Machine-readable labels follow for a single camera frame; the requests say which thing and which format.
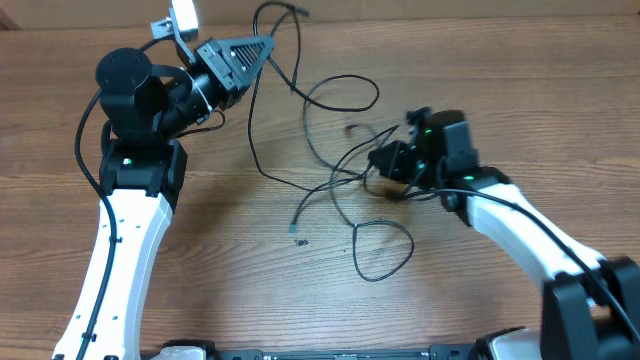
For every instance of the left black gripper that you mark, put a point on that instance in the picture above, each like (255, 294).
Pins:
(227, 79)

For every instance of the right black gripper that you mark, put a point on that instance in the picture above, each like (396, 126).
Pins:
(400, 157)

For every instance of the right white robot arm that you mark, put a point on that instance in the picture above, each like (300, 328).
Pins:
(590, 304)

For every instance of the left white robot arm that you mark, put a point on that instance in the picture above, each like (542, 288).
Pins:
(141, 174)

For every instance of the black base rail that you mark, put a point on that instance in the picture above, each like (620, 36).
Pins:
(433, 352)

